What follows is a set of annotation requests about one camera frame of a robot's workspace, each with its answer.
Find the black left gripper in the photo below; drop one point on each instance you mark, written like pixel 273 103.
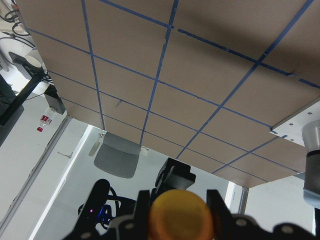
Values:
pixel 177 175

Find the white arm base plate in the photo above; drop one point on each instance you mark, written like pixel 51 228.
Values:
pixel 302 127

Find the red cap bottle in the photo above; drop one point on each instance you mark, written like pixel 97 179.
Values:
pixel 45 120

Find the yellow button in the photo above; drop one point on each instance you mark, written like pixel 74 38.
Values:
pixel 180 215

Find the white paper cup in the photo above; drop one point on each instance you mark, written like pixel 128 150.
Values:
pixel 33 61

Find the grey office chair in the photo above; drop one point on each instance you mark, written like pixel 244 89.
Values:
pixel 118 156

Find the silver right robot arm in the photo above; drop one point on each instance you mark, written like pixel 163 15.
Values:
pixel 246 228

